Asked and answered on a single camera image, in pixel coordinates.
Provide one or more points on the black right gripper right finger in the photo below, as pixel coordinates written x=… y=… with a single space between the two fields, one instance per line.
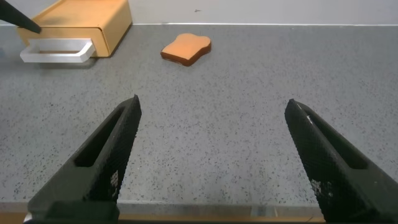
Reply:
x=339 y=174

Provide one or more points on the yellow drawer cabinet housing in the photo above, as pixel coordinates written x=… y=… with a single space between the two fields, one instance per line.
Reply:
x=87 y=14

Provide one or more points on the toast slice toy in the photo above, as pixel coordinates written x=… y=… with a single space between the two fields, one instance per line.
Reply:
x=186 y=48

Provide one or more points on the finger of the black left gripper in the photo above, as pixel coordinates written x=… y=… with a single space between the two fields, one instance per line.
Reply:
x=15 y=15

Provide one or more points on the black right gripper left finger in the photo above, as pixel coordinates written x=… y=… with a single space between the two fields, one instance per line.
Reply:
x=99 y=174

